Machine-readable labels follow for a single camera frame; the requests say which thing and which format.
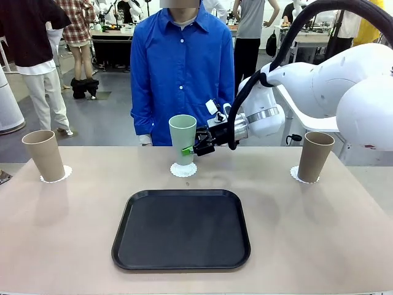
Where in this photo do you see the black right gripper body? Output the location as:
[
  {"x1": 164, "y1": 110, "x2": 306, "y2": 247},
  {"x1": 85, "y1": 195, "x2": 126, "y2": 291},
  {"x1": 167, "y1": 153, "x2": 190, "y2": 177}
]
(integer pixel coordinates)
[{"x1": 194, "y1": 121, "x2": 237, "y2": 157}]

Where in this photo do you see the green tall cup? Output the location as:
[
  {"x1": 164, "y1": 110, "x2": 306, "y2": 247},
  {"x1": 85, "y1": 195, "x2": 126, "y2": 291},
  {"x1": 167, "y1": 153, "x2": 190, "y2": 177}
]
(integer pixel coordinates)
[{"x1": 168, "y1": 114, "x2": 198, "y2": 167}]

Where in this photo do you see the white paper doily coaster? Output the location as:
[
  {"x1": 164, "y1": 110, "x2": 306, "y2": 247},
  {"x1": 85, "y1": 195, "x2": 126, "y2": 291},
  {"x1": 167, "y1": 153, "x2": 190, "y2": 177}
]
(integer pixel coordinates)
[
  {"x1": 39, "y1": 164, "x2": 73, "y2": 184},
  {"x1": 289, "y1": 164, "x2": 322, "y2": 185},
  {"x1": 169, "y1": 162, "x2": 198, "y2": 179}
]

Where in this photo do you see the brown tall cup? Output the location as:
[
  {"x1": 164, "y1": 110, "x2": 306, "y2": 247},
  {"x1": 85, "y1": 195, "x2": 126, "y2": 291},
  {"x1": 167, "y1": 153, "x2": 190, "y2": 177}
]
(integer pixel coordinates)
[
  {"x1": 297, "y1": 131, "x2": 336, "y2": 184},
  {"x1": 21, "y1": 129, "x2": 66, "y2": 182}
]

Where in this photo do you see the person's right forearm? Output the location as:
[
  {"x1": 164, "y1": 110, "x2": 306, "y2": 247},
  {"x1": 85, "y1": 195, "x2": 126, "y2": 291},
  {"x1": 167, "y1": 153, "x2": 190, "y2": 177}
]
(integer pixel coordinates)
[{"x1": 130, "y1": 92, "x2": 155, "y2": 147}]

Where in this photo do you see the person in blue shirt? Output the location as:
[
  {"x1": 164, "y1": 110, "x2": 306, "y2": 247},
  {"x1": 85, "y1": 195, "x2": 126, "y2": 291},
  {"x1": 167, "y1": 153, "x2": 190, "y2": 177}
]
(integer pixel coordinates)
[{"x1": 130, "y1": 0, "x2": 236, "y2": 147}]

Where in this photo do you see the black plastic tray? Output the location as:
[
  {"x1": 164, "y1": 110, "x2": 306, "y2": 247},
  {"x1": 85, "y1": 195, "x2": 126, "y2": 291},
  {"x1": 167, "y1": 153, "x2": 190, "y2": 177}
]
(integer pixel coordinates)
[{"x1": 111, "y1": 189, "x2": 252, "y2": 272}]

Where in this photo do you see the white table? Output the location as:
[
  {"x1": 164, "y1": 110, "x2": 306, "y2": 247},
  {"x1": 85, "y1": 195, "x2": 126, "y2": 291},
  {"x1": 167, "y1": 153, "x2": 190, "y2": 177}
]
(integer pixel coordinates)
[{"x1": 275, "y1": 83, "x2": 354, "y2": 161}]

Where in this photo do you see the black hanging bag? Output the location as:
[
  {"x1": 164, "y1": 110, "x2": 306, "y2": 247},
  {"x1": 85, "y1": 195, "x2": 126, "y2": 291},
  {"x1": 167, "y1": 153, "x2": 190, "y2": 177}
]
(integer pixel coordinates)
[{"x1": 265, "y1": 29, "x2": 279, "y2": 57}]

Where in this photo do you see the person in grey shirt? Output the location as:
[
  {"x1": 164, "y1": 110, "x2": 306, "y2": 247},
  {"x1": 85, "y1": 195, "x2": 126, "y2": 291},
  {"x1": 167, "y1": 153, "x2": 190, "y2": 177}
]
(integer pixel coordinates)
[{"x1": 235, "y1": 0, "x2": 279, "y2": 90}]

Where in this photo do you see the dark background workbench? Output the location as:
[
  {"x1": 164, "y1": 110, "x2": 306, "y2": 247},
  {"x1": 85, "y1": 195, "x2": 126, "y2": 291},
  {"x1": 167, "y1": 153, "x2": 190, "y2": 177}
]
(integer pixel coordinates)
[{"x1": 90, "y1": 28, "x2": 134, "y2": 73}]

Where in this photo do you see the grey background desk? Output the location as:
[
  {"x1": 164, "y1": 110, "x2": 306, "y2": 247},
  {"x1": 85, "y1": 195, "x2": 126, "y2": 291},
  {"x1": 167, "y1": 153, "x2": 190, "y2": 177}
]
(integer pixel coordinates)
[{"x1": 274, "y1": 23, "x2": 333, "y2": 67}]

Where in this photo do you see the person in cream shirt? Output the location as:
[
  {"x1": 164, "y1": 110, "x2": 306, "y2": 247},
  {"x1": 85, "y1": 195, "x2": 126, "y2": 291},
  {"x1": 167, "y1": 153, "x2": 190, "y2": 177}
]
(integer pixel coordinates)
[{"x1": 330, "y1": 9, "x2": 363, "y2": 62}]

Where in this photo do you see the person in plaid shirt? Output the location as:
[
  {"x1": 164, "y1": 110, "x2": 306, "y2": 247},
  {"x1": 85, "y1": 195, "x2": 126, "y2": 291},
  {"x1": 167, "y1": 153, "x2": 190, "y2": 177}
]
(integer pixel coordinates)
[{"x1": 56, "y1": 0, "x2": 100, "y2": 101}]

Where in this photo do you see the person in yellow coat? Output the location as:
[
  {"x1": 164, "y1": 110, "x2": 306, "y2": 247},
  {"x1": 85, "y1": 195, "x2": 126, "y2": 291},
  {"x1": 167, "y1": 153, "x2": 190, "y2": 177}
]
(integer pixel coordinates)
[{"x1": 354, "y1": 18, "x2": 383, "y2": 47}]

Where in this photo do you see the white air purifier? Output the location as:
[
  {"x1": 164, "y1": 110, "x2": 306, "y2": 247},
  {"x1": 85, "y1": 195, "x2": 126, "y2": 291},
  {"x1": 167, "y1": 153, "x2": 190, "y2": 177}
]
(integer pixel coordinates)
[{"x1": 0, "y1": 66, "x2": 26, "y2": 135}]

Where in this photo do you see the person in black top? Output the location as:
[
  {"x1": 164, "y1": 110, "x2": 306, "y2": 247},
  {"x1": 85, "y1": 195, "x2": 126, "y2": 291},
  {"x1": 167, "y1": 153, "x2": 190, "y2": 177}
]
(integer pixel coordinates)
[{"x1": 0, "y1": 0, "x2": 72, "y2": 136}]

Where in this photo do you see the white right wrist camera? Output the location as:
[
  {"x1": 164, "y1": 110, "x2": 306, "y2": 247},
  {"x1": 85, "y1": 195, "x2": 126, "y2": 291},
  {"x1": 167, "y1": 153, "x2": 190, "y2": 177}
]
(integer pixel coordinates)
[{"x1": 204, "y1": 98, "x2": 233, "y2": 124}]

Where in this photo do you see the black table crank handle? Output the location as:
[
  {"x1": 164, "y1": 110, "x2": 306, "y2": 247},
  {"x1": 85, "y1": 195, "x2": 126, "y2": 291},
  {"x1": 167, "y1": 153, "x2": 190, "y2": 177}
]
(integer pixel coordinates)
[{"x1": 285, "y1": 133, "x2": 303, "y2": 146}]

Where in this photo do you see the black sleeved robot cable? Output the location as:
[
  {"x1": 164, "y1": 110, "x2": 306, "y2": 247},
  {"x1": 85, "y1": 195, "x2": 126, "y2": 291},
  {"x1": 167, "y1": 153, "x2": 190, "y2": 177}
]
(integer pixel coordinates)
[{"x1": 228, "y1": 0, "x2": 393, "y2": 151}]

